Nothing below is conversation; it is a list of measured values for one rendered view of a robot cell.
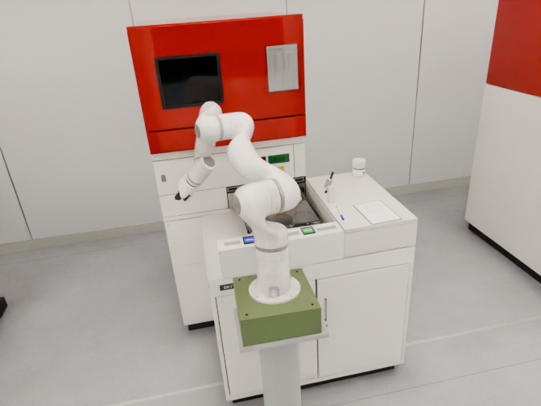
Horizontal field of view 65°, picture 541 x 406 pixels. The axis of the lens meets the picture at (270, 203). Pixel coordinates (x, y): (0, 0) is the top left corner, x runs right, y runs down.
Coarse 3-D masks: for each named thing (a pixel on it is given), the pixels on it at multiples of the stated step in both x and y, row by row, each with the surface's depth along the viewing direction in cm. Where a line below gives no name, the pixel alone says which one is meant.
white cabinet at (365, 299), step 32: (352, 256) 193; (384, 256) 195; (224, 288) 185; (320, 288) 196; (352, 288) 199; (384, 288) 203; (224, 320) 192; (352, 320) 208; (384, 320) 212; (224, 352) 200; (256, 352) 204; (320, 352) 212; (352, 352) 217; (384, 352) 222; (224, 384) 209; (256, 384) 213
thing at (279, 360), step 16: (240, 336) 151; (304, 336) 149; (320, 336) 150; (240, 352) 146; (272, 352) 160; (288, 352) 161; (272, 368) 164; (288, 368) 165; (272, 384) 168; (288, 384) 168; (272, 400) 173; (288, 400) 172
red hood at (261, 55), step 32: (128, 32) 188; (160, 32) 190; (192, 32) 193; (224, 32) 196; (256, 32) 198; (288, 32) 201; (160, 64) 197; (192, 64) 199; (224, 64) 202; (256, 64) 204; (288, 64) 207; (160, 96) 201; (192, 96) 205; (224, 96) 208; (256, 96) 211; (288, 96) 214; (160, 128) 208; (192, 128) 211; (256, 128) 218; (288, 128) 221
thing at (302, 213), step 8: (304, 200) 229; (296, 208) 222; (304, 208) 221; (272, 216) 215; (280, 216) 215; (288, 216) 214; (296, 216) 213; (304, 216) 213; (312, 216) 212; (288, 224) 206
